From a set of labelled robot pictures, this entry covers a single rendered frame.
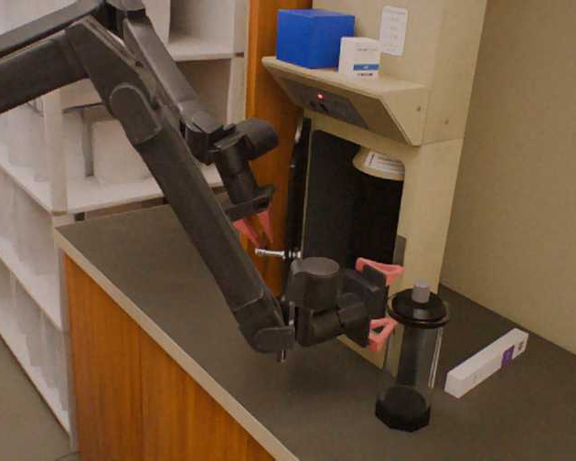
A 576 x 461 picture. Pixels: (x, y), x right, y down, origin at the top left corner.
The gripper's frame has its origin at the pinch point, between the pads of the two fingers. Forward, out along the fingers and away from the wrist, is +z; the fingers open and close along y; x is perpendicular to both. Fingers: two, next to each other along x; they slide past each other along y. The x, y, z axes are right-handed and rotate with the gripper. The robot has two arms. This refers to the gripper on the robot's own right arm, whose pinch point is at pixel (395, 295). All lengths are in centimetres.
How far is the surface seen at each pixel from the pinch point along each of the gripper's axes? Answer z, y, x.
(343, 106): 4.8, 25.8, 22.0
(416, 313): 2.0, -2.2, -3.3
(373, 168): 13.7, 13.3, 21.4
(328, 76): 0.6, 31.4, 21.9
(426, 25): 11.8, 40.9, 11.9
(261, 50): 4, 32, 46
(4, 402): -23, -120, 165
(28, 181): -10, -28, 154
